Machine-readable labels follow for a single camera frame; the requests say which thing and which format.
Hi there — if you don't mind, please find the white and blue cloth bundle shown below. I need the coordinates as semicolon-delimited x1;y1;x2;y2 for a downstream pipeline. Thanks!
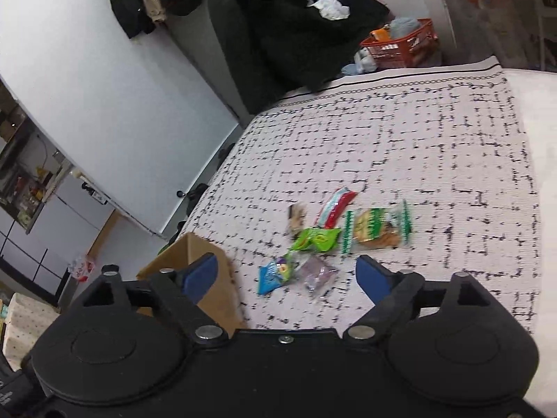
342;48;378;75

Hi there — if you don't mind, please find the blue snack packet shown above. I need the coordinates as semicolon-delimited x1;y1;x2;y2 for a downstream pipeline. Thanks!
258;255;301;295

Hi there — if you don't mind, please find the small brown snack packet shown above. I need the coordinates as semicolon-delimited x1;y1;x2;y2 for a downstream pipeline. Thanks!
286;202;306;236

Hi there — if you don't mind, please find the grey door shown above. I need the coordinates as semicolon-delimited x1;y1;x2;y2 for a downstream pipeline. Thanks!
163;0;255;127

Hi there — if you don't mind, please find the red plastic basket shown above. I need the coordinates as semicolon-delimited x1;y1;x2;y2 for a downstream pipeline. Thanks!
360;18;439;70

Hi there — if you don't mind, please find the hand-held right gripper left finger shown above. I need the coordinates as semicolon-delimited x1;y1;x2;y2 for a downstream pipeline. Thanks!
80;253;229;349

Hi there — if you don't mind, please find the white kitchen cabinet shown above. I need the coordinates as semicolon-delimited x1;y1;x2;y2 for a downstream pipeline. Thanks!
0;170;116;305

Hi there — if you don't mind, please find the cardboard box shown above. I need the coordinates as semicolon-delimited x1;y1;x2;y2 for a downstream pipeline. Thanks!
136;232;249;331

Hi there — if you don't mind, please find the hanging black jacket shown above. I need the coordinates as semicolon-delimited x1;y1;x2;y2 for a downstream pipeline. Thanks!
96;0;155;39

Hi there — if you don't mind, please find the table with dotted cloth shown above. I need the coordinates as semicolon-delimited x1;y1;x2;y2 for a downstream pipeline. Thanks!
2;292;59;373

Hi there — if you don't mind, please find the clear green-edged biscuit packet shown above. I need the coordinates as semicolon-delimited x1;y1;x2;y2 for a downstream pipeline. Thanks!
342;200;413;257

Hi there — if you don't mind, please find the pink tissue pack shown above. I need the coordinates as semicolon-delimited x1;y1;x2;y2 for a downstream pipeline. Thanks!
67;255;96;280

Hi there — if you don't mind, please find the pale printed curtain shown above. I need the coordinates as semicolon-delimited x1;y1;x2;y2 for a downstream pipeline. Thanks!
448;0;557;70

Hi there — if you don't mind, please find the white crumpled cloth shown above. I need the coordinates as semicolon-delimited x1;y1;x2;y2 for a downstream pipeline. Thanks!
307;0;351;20

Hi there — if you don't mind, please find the black-patterned white blanket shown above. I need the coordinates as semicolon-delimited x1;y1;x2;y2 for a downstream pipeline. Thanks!
174;56;542;336

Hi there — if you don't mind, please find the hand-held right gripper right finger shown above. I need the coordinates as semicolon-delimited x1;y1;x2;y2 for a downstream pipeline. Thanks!
343;255;494;349

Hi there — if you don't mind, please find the reddish clear snack packet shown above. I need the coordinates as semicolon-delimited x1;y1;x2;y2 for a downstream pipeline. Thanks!
297;255;340;299

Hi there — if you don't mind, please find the red and white snack packet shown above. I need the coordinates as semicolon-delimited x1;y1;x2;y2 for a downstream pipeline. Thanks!
314;187;358;229

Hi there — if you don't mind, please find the black coat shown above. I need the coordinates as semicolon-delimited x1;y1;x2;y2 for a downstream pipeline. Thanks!
235;0;390;96

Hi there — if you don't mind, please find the black-framed sliding door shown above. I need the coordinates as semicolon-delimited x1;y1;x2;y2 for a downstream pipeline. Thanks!
0;218;70;305

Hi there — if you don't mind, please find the white desk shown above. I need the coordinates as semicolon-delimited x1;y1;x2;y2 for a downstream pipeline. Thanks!
409;0;557;70

